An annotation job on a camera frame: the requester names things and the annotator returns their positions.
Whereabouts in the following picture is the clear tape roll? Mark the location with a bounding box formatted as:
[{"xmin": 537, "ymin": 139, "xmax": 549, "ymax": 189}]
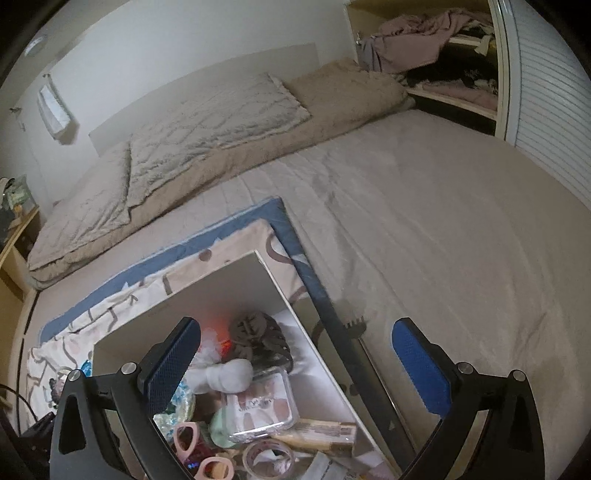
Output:
[{"xmin": 242, "ymin": 438, "xmax": 297, "ymax": 479}]

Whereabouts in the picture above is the mint green item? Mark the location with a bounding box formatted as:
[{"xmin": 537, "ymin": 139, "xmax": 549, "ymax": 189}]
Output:
[{"xmin": 209, "ymin": 410, "xmax": 242, "ymax": 447}]

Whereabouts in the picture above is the dark clothes pile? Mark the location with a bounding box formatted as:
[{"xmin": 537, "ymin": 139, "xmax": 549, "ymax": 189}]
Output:
[{"xmin": 402, "ymin": 46, "xmax": 500, "ymax": 92}]

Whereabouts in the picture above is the floral silk pouch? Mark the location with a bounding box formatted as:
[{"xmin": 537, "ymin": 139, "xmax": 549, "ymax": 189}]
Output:
[{"xmin": 153, "ymin": 376, "xmax": 198, "ymax": 428}]

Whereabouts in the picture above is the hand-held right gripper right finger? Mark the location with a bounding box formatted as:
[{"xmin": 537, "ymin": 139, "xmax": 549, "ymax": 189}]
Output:
[{"xmin": 392, "ymin": 318, "xmax": 553, "ymax": 480}]

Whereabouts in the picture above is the mauve clothes pile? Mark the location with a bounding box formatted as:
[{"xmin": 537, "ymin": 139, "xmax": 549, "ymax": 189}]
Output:
[{"xmin": 358, "ymin": 10, "xmax": 490, "ymax": 75}]

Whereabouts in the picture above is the small plant decoration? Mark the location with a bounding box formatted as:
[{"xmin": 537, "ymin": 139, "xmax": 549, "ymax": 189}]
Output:
[{"xmin": 0, "ymin": 175, "xmax": 36, "ymax": 217}]

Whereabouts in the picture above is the bed with grey sheet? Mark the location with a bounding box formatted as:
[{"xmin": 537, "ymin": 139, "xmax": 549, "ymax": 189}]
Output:
[{"xmin": 21, "ymin": 108, "xmax": 591, "ymax": 480}]

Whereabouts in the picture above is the open closet shelf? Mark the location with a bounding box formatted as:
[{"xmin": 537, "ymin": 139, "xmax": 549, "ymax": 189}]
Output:
[{"xmin": 346, "ymin": 0, "xmax": 509, "ymax": 138}]

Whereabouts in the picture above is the white storage box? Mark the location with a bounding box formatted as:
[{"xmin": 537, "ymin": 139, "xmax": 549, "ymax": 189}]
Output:
[{"xmin": 92, "ymin": 250, "xmax": 400, "ymax": 480}]

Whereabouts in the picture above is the white louvered door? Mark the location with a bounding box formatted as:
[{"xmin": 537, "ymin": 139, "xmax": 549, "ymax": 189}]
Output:
[{"xmin": 489, "ymin": 0, "xmax": 591, "ymax": 209}]

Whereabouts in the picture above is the white headboard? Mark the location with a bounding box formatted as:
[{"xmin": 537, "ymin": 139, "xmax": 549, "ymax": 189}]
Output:
[{"xmin": 89, "ymin": 42, "xmax": 319, "ymax": 160}]

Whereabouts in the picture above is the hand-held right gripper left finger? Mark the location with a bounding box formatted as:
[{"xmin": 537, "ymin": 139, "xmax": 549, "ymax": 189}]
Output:
[{"xmin": 48, "ymin": 316, "xmax": 202, "ymax": 480}]

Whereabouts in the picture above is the wooden nightstand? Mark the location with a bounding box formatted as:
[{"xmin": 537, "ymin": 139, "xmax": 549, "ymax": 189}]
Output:
[{"xmin": 0, "ymin": 205, "xmax": 43, "ymax": 303}]

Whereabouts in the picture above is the pink hair clip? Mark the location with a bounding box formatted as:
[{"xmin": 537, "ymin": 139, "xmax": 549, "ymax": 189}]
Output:
[
  {"xmin": 173, "ymin": 422, "xmax": 201, "ymax": 468},
  {"xmin": 196, "ymin": 455, "xmax": 234, "ymax": 480}
]

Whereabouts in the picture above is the brown hair claw clip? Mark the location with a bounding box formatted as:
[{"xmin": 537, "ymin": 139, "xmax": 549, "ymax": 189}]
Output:
[{"xmin": 229, "ymin": 312, "xmax": 297, "ymax": 373}]

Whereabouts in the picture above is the beige folded comforter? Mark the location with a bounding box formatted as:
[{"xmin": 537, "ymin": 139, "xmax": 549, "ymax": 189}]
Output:
[{"xmin": 28, "ymin": 58, "xmax": 417, "ymax": 291}]

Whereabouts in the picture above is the printed blanket with blue border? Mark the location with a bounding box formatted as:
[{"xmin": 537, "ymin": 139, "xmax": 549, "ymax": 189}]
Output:
[{"xmin": 27, "ymin": 198, "xmax": 416, "ymax": 480}]

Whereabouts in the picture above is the light wooden block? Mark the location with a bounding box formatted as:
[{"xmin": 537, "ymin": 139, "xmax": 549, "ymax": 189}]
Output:
[{"xmin": 272, "ymin": 418, "xmax": 359, "ymax": 456}]

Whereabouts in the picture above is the white paper booklet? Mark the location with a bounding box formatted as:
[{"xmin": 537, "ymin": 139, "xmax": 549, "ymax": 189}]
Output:
[{"xmin": 302, "ymin": 452, "xmax": 357, "ymax": 480}]

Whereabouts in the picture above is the large quilted grey pillow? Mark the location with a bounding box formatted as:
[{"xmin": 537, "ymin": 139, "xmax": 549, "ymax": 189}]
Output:
[{"xmin": 127, "ymin": 71, "xmax": 311, "ymax": 209}]

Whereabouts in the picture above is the white hanging wall pouch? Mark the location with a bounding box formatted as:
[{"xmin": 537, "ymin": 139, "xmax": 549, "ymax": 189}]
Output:
[{"xmin": 37, "ymin": 76, "xmax": 73, "ymax": 140}]

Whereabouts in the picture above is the clear press-on nail box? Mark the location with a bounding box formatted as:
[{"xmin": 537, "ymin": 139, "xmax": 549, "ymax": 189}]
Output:
[{"xmin": 221, "ymin": 371, "xmax": 297, "ymax": 437}]

